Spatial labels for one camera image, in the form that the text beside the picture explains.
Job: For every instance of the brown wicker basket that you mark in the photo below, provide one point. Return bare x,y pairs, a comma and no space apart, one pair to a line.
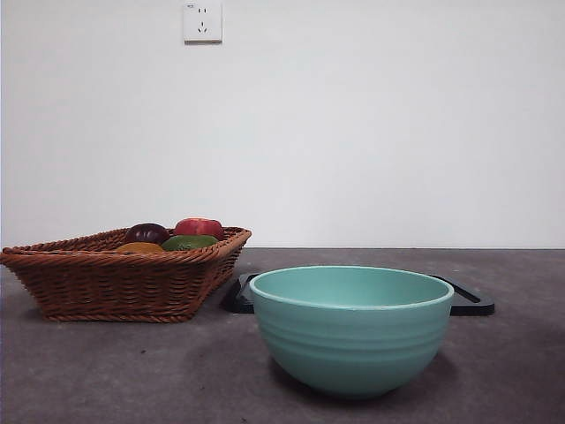
115,282

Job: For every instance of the red apple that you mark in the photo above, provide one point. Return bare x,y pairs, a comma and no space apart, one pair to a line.
198,227

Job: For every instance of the white wall socket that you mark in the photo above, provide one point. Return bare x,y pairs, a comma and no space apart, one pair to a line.
203,22

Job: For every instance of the orange-brown kiwi fruit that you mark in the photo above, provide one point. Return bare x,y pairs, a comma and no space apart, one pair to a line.
139,247

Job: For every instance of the dark purple fruit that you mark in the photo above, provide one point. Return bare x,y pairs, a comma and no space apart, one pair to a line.
143,233

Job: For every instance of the teal ribbed bowl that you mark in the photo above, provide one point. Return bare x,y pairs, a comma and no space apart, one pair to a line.
353,344

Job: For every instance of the green fruit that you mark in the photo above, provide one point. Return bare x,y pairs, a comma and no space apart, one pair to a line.
190,243

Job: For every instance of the dark rectangular tray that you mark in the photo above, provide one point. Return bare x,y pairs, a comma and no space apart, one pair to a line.
470,305

